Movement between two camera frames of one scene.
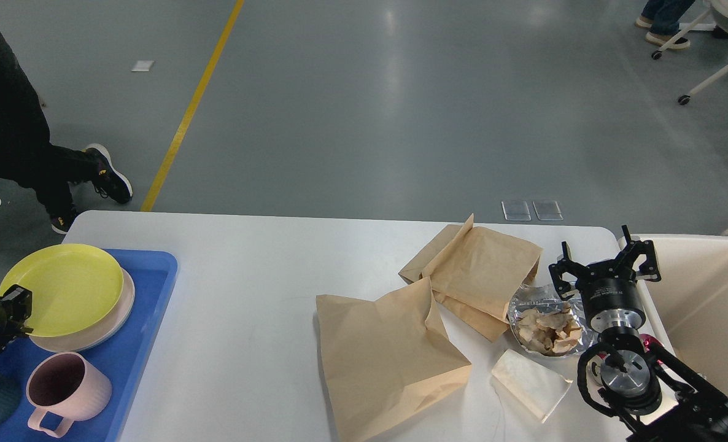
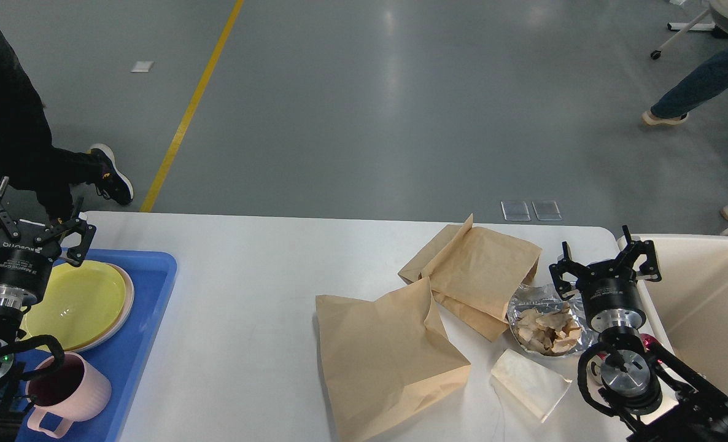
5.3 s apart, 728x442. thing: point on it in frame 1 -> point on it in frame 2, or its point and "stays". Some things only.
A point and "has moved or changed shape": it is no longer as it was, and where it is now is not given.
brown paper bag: [474, 272] stays
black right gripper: [612, 305] stays
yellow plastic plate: [73, 288] has moved or changed shape
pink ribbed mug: [66, 384] stays
